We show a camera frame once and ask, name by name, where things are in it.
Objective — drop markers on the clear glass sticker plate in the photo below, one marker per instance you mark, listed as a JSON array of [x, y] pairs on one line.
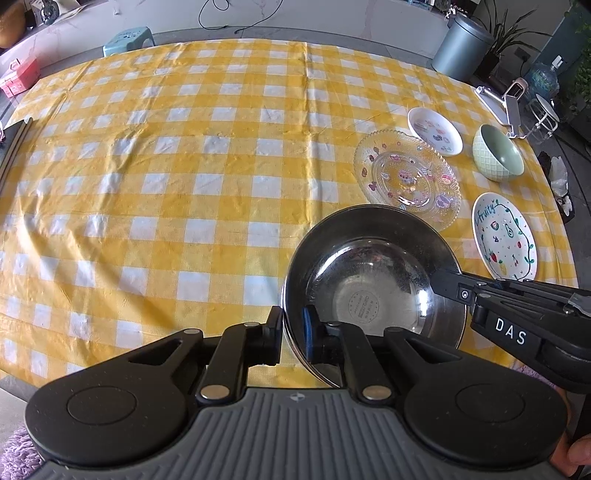
[[401, 170]]

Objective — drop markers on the small white sticker plate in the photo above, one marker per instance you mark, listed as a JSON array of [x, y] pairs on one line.
[[434, 131]]

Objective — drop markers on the stainless steel bowl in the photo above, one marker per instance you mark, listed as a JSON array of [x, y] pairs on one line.
[[369, 277]]

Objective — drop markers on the grey metal trash can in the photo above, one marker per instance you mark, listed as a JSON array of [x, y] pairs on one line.
[[461, 50]]

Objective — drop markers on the green ivy plant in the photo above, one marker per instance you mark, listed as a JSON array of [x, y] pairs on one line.
[[581, 78]]

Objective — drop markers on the blue water jug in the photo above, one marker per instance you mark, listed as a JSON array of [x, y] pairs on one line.
[[542, 78]]

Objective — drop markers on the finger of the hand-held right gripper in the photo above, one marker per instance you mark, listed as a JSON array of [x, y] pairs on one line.
[[496, 284], [455, 288]]

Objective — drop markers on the teal plastic stool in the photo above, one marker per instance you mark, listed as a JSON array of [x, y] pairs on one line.
[[127, 41]]

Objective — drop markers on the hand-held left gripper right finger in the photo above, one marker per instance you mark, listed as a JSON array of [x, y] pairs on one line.
[[310, 337]]

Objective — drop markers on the white fruit print plate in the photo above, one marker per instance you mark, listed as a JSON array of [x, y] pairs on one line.
[[503, 235]]

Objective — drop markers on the person's right hand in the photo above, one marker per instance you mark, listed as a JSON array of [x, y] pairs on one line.
[[581, 452]]

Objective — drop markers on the pink small heater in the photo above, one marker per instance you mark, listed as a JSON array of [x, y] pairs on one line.
[[517, 87]]

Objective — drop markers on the green ceramic bowl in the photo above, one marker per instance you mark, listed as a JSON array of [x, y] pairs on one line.
[[503, 154]]

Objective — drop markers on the black bag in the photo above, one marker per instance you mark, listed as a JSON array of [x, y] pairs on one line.
[[545, 161]]

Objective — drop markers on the white folding phone stand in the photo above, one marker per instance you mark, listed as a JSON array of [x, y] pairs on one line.
[[494, 104]]

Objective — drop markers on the yellow checkered tablecloth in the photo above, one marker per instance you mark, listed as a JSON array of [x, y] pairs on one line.
[[184, 184]]

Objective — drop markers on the pink plastic box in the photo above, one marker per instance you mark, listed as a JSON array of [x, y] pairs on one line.
[[18, 76]]

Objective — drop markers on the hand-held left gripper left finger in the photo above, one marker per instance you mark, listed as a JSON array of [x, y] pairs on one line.
[[272, 337]]

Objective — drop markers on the potted long leaf plant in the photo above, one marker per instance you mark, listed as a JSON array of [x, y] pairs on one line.
[[489, 62]]

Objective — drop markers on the purple fuzzy cloth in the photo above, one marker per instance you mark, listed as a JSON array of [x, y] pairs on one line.
[[16, 454]]

